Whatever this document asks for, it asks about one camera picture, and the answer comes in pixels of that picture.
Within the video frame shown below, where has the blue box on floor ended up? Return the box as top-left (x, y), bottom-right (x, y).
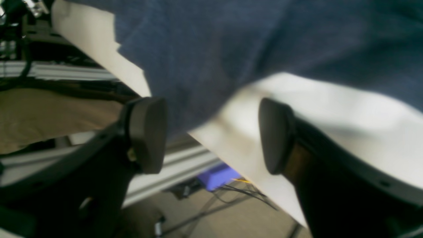
top-left (196, 163), bottom-right (242, 192)

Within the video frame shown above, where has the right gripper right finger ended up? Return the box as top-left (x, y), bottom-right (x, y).
top-left (258, 98), bottom-right (423, 238)

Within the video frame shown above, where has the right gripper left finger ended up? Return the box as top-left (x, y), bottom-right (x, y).
top-left (1, 97), bottom-right (168, 238)

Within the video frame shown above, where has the aluminium frame rail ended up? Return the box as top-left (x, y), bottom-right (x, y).
top-left (1, 142), bottom-right (221, 207)

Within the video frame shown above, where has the dark blue T-shirt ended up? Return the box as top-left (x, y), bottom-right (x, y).
top-left (64, 0), bottom-right (423, 138)

